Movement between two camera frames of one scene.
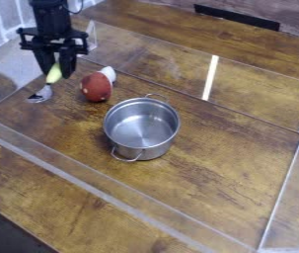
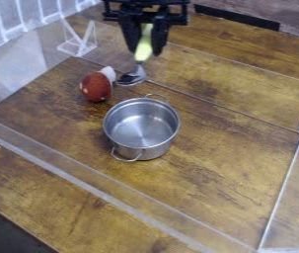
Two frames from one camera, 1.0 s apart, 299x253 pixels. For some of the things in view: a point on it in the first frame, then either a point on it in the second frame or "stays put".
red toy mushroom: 98,83 stays put
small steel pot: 142,126 stays put
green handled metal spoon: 45,94 → 144,54
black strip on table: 207,10 stays put
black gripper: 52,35 → 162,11
